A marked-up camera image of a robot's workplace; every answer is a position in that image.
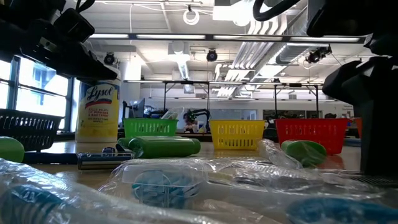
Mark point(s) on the yellow plastic basket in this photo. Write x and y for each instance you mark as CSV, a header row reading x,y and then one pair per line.
x,y
236,133

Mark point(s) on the background black robot arm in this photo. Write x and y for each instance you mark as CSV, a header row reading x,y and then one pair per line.
x,y
199,112

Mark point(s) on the green plastic basket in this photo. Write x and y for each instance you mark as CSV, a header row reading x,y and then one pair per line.
x,y
149,127

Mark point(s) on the black plastic basket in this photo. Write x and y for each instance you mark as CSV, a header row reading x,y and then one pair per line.
x,y
31,127

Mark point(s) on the black ceiling camera cluster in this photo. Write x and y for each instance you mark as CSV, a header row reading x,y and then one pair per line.
x,y
317,55

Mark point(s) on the red plastic basket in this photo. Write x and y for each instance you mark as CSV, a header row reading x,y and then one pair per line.
x,y
311,130

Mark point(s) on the black round ceiling camera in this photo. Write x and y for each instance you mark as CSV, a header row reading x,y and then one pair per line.
x,y
211,55
109,59

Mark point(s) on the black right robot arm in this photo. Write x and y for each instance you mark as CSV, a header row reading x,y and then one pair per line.
x,y
348,15

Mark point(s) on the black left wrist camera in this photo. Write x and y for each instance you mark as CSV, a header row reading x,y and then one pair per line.
x,y
74,25

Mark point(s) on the background computer monitor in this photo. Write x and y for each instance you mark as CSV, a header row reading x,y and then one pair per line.
x,y
138,109

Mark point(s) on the black crossbar with light strips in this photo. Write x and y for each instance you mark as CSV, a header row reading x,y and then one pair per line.
x,y
210,37

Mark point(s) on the black comb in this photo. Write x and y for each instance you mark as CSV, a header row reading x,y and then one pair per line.
x,y
376,180

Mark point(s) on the yellow white wipes canister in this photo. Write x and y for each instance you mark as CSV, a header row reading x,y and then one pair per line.
x,y
98,118

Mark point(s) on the window with dark frame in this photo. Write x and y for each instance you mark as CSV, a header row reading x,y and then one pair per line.
x,y
40,87

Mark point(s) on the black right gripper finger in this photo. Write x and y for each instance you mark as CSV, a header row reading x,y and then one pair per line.
x,y
379,140

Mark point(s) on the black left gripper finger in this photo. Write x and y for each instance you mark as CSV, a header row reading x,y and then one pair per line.
x,y
93,67

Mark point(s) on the black background workstation frame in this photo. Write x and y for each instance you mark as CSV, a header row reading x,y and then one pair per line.
x,y
207,96

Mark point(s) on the silver ventilation duct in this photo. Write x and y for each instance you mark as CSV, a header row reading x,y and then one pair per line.
x,y
292,53

